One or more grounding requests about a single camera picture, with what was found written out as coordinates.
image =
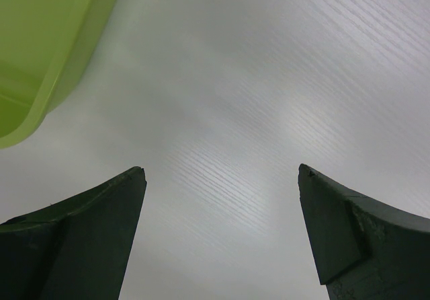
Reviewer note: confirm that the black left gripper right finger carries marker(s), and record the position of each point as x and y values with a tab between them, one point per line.
363	248

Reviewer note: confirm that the green plastic basin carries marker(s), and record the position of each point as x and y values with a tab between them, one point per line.
45	48

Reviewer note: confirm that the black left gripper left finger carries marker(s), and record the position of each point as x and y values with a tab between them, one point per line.
77	248

